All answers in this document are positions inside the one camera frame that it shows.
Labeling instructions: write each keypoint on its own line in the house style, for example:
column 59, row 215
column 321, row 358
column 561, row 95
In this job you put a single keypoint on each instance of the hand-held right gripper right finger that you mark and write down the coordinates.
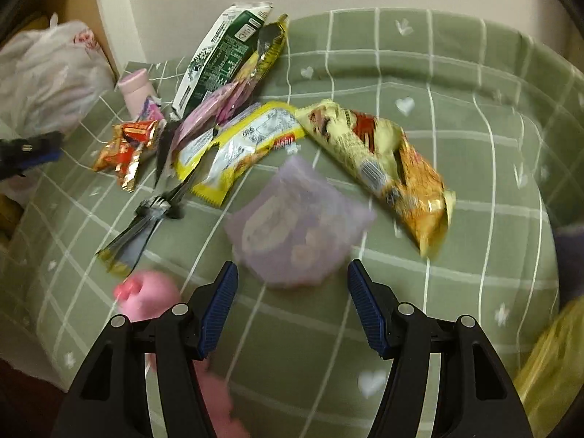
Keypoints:
column 365, row 310

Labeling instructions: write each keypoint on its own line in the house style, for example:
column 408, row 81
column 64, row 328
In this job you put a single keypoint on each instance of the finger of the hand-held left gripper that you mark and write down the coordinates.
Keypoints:
column 32, row 146

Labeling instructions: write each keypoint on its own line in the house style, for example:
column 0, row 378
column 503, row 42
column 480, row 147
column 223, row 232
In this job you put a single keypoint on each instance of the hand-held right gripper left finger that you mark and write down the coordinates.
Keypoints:
column 223, row 305

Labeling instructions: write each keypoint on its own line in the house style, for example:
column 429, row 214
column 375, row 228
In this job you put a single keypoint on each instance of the purple translucent snack packet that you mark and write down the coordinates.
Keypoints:
column 296, row 223

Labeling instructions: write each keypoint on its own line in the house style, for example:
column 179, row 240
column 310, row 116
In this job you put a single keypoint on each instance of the black and silver wrapper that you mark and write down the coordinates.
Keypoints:
column 141, row 228

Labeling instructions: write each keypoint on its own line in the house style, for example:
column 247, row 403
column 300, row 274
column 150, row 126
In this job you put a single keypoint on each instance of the small black wrapper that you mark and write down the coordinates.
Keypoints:
column 165, row 150

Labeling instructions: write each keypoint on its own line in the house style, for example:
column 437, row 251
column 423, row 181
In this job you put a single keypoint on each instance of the yellow and orange noodle packet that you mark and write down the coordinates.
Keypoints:
column 378, row 159

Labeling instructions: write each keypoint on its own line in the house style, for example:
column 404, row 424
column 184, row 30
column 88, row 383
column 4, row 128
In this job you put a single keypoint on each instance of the pink and purple wrapper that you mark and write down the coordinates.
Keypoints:
column 214, row 109

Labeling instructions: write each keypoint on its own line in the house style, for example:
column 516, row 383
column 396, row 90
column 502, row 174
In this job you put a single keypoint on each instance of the yellow-green bag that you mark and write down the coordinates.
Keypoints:
column 552, row 365

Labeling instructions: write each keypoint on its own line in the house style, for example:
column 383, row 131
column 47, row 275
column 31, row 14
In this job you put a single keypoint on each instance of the green and white carton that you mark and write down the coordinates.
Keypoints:
column 219, row 54

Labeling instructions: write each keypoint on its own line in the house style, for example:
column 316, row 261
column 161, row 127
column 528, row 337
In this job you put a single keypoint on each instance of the yellow and black wrapper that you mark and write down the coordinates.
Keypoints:
column 269, row 50

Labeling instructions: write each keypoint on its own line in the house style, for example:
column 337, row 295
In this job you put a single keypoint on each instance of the white plastic bag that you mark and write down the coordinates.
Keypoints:
column 45, row 77

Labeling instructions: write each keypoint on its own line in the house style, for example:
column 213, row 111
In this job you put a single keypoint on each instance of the pink pig toy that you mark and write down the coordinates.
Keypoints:
column 146, row 296

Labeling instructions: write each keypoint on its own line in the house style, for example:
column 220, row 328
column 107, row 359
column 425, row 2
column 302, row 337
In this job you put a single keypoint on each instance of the red and gold candy wrapper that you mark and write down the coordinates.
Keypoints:
column 130, row 146

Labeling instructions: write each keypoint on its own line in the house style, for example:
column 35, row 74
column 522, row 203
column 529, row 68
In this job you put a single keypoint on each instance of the pink bottle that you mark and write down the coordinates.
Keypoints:
column 134, row 89

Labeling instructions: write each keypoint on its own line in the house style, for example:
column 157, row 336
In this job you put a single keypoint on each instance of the wooden shelf unit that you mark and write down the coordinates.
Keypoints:
column 86, row 0

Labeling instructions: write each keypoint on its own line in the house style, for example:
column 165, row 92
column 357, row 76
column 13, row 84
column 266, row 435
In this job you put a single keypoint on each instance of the yellow and white wrapper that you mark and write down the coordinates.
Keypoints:
column 242, row 141

